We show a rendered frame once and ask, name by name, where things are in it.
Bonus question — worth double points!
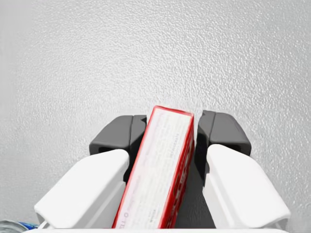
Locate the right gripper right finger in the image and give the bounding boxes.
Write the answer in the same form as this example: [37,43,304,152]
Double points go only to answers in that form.
[195,110,292,229]

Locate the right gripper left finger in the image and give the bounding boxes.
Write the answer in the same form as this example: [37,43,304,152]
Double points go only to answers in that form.
[34,114,148,229]

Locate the red and white carton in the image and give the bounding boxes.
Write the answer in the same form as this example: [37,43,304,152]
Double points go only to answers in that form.
[111,105,195,230]

